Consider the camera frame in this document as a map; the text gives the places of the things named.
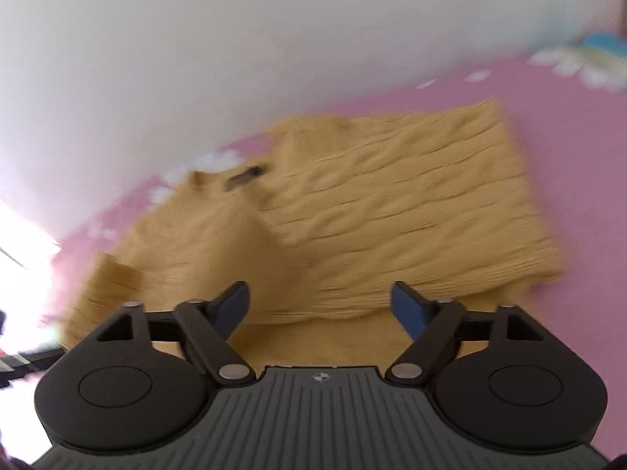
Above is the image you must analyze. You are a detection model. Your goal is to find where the yellow cable-knit cardigan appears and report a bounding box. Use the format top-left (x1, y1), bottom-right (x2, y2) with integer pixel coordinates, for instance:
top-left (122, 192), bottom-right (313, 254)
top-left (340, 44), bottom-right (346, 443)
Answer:
top-left (61, 100), bottom-right (563, 368)

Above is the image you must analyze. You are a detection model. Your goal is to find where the pink floral bed sheet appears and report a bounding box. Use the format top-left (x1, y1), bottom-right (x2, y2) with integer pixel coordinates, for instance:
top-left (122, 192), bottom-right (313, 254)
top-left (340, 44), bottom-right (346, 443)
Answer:
top-left (40, 33), bottom-right (627, 368)

